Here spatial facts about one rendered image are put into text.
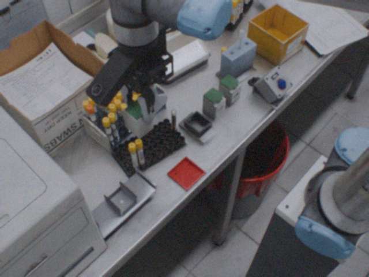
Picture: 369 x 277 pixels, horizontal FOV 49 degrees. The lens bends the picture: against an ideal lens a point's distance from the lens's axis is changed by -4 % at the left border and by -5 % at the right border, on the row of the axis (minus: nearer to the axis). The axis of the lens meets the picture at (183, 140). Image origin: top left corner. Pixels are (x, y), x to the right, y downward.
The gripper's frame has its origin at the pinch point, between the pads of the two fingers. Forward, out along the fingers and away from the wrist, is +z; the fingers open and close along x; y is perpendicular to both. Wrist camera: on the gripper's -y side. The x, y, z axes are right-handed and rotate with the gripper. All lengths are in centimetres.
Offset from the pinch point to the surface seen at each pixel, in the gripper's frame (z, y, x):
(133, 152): 12.9, -2.2, 0.6
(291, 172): 110, 79, -8
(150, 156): 19.7, 2.3, 0.7
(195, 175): 22.0, 7.5, -9.7
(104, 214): 18.2, -15.7, -4.3
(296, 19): 14, 64, 3
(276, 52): 17, 51, 0
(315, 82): 110, 137, 18
